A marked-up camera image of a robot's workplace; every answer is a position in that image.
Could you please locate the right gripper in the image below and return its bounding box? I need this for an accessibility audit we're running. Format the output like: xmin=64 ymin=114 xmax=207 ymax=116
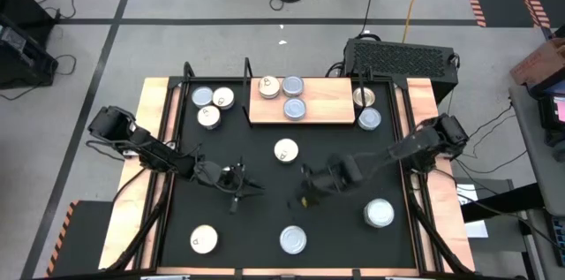
xmin=295 ymin=165 xmax=343 ymax=197

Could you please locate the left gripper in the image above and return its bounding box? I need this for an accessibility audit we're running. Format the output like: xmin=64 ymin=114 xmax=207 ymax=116
xmin=203 ymin=163 xmax=265 ymax=196

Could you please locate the blue label pull-tab can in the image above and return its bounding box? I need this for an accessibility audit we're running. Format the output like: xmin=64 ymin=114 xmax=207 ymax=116
xmin=257 ymin=75 xmax=282 ymax=100
xmin=189 ymin=224 xmax=219 ymax=255
xmin=196 ymin=104 xmax=222 ymax=131
xmin=211 ymin=87 xmax=236 ymax=110
xmin=273 ymin=138 xmax=299 ymax=164

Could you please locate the green label tuna can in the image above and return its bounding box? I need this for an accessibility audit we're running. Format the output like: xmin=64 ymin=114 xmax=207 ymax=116
xmin=282 ymin=96 xmax=308 ymax=122
xmin=362 ymin=197 xmax=396 ymax=230
xmin=278 ymin=225 xmax=308 ymax=256
xmin=191 ymin=86 xmax=215 ymax=110
xmin=281 ymin=74 xmax=305 ymax=98

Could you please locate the silver lid seafood can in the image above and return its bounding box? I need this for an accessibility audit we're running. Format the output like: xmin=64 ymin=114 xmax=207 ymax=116
xmin=357 ymin=107 xmax=383 ymax=132

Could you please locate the black table mat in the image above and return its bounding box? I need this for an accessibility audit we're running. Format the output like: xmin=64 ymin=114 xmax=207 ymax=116
xmin=158 ymin=77 xmax=419 ymax=270

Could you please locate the black mesh computer case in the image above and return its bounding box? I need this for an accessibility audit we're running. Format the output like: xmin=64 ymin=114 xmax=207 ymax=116
xmin=343 ymin=37 xmax=460 ymax=103

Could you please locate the white paper sheet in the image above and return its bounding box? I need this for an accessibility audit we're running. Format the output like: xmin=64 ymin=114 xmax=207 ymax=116
xmin=456 ymin=182 xmax=490 ymax=239

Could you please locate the black support beam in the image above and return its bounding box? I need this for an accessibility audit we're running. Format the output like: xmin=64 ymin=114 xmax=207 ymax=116
xmin=460 ymin=181 xmax=546 ymax=224

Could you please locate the grey side table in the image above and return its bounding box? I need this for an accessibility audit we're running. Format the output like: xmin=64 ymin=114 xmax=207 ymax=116
xmin=507 ymin=83 xmax=565 ymax=280

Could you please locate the black tablet pink screen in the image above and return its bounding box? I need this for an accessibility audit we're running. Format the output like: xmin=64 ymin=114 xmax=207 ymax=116
xmin=536 ymin=79 xmax=565 ymax=133

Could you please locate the black equipment cart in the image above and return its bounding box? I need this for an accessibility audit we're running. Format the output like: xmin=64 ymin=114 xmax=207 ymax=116
xmin=0 ymin=0 xmax=60 ymax=91

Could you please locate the black keyboard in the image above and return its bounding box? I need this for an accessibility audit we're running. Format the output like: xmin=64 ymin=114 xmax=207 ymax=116
xmin=550 ymin=216 xmax=565 ymax=254

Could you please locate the brown cardboard box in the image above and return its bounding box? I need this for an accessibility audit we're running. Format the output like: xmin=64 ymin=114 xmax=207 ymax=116
xmin=509 ymin=36 xmax=565 ymax=87

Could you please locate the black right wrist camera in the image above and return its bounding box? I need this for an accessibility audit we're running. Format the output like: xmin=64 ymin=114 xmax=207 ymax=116
xmin=337 ymin=154 xmax=365 ymax=180

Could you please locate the wooden shelf black frame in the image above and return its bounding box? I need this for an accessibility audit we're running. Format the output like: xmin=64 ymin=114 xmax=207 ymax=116
xmin=244 ymin=57 xmax=368 ymax=130

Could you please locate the black curved cable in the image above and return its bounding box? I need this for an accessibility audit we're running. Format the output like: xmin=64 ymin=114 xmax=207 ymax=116
xmin=110 ymin=165 xmax=149 ymax=205

